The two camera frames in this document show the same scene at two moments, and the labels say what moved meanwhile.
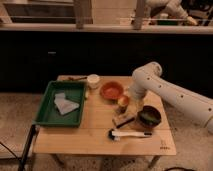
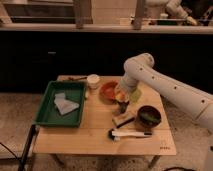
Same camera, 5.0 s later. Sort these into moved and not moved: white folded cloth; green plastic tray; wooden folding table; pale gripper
Moved: pale gripper
Not moved: green plastic tray; white folded cloth; wooden folding table
